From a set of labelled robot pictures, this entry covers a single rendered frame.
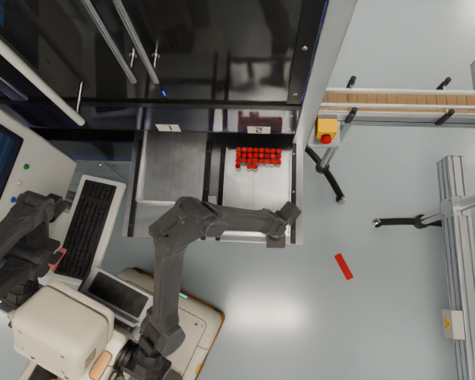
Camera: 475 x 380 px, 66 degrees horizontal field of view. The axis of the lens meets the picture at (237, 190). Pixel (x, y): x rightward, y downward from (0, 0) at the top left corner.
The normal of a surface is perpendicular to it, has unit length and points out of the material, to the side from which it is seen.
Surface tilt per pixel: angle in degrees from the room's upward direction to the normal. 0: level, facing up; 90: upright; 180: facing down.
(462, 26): 0
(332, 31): 90
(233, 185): 0
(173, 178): 0
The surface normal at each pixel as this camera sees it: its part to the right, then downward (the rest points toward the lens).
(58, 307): 0.25, -0.78
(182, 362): -0.05, -0.25
